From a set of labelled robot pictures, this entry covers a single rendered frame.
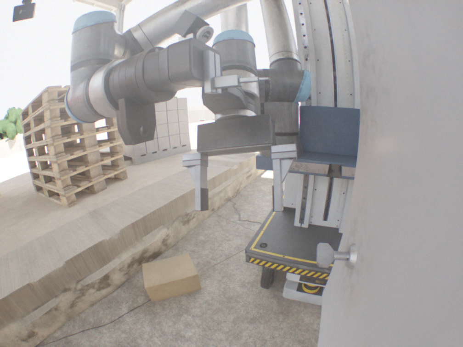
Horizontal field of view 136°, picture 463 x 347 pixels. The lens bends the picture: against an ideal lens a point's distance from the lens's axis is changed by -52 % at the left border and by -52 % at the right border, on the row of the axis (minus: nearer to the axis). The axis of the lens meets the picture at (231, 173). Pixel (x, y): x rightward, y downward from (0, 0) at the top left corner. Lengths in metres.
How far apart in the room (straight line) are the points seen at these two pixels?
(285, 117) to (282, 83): 0.30
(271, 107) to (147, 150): 2.28
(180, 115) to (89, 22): 2.81
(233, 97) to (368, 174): 0.20
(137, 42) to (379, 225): 0.52
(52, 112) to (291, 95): 1.66
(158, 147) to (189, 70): 2.73
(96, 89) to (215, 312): 1.05
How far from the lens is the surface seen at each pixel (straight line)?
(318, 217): 1.14
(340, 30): 1.08
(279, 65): 0.52
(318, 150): 0.92
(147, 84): 0.24
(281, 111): 0.77
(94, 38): 0.39
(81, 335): 1.28
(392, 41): 0.15
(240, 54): 0.37
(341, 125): 0.91
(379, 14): 0.18
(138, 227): 1.32
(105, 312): 1.28
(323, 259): 0.20
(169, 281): 1.10
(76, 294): 1.28
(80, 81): 0.38
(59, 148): 1.78
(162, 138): 2.94
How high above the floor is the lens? 0.94
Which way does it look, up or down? 18 degrees down
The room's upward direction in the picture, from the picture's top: 3 degrees counter-clockwise
